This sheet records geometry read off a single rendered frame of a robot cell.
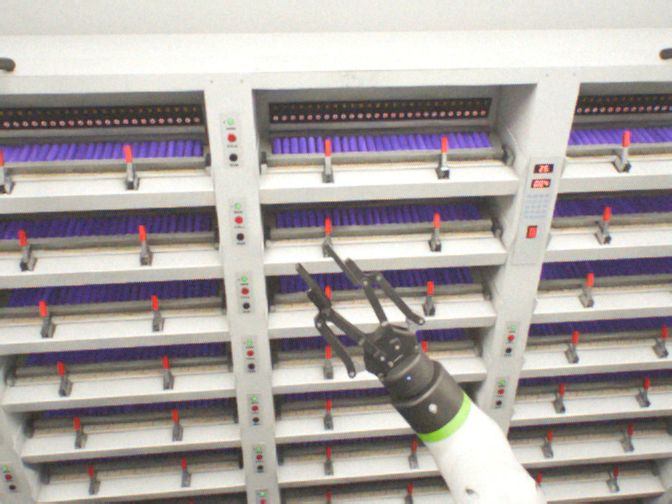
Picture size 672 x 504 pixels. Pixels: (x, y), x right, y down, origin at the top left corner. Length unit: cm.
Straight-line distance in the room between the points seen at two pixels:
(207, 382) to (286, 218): 50
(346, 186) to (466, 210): 38
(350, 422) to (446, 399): 92
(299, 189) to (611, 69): 72
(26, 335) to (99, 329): 17
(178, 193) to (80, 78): 29
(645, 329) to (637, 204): 41
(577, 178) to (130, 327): 115
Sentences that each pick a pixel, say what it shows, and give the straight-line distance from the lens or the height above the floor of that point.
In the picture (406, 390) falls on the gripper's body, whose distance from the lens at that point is 77.
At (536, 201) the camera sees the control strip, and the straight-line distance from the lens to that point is 138.
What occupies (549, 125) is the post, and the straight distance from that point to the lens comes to 133.
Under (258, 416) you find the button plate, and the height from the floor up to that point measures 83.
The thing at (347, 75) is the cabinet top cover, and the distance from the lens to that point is 117.
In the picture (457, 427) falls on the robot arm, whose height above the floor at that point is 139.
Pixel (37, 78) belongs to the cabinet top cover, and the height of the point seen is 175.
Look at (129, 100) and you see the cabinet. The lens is 142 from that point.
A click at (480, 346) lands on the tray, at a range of 165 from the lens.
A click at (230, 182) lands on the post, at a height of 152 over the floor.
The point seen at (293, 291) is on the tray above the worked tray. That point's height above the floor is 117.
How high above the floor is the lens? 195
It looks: 28 degrees down
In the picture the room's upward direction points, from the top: straight up
